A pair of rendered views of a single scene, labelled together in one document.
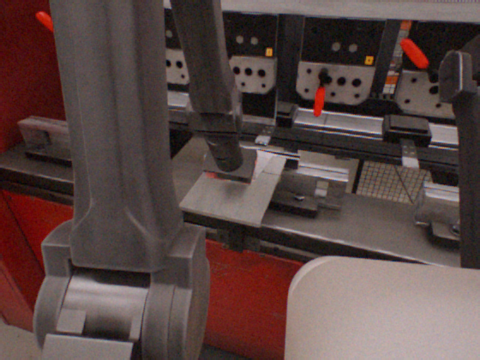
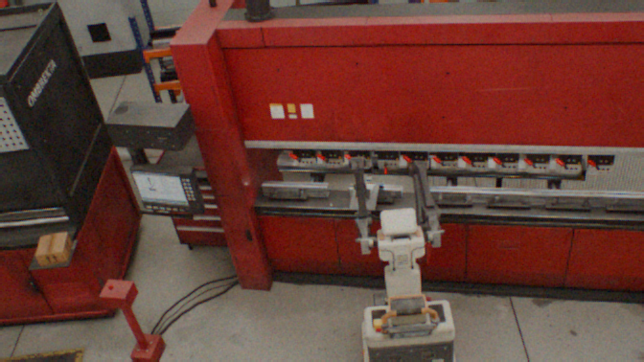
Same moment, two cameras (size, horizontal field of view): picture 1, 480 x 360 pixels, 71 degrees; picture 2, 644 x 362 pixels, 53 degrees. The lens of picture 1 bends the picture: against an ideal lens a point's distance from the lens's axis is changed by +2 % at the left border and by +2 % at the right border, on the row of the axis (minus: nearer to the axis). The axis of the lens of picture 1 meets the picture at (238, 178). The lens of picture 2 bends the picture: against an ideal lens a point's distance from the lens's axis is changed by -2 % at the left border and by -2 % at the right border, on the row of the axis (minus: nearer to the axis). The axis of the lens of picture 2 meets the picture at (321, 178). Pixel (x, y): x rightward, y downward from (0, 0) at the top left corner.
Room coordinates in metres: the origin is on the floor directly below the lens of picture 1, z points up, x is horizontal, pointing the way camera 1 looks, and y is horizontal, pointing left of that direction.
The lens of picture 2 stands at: (-2.86, 0.40, 4.11)
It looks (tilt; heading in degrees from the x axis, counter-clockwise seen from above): 39 degrees down; 358
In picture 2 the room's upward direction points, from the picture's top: 9 degrees counter-clockwise
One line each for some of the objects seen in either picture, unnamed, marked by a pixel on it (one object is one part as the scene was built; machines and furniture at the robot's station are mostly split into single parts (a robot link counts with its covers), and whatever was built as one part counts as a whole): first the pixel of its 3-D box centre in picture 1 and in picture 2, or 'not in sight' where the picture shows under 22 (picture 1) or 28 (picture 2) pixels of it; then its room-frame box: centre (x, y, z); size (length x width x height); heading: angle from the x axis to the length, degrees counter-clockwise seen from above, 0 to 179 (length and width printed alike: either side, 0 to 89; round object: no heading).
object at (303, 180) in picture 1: (273, 177); (375, 192); (0.76, -0.10, 0.92); 0.39 x 0.06 x 0.10; 72
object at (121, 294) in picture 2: not in sight; (132, 323); (0.37, 1.83, 0.41); 0.25 x 0.20 x 0.83; 162
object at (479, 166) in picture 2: not in sight; (476, 158); (0.53, -0.78, 1.26); 0.15 x 0.09 x 0.17; 72
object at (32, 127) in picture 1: (92, 142); (295, 189); (0.95, 0.48, 0.92); 0.50 x 0.06 x 0.10; 72
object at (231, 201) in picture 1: (237, 181); (364, 197); (0.64, 0.00, 1.00); 0.26 x 0.18 x 0.01; 162
